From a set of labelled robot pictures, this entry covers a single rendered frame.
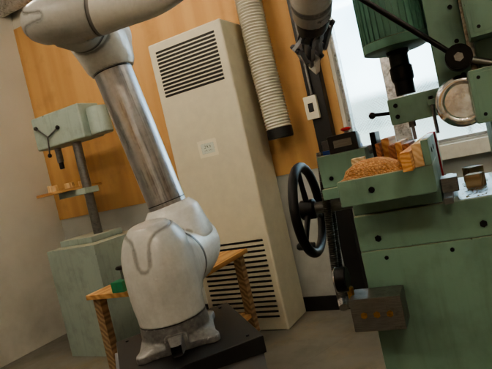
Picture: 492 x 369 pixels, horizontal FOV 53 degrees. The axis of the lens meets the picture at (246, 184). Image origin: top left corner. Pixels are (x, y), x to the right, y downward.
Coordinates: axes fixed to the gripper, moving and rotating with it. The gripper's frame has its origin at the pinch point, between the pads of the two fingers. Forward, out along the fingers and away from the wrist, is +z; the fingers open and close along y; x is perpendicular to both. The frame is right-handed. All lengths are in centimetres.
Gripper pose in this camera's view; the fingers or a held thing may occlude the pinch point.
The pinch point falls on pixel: (314, 63)
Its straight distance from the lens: 136.6
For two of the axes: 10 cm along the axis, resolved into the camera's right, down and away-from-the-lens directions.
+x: -6.4, -7.0, 3.3
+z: 1.5, 3.0, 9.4
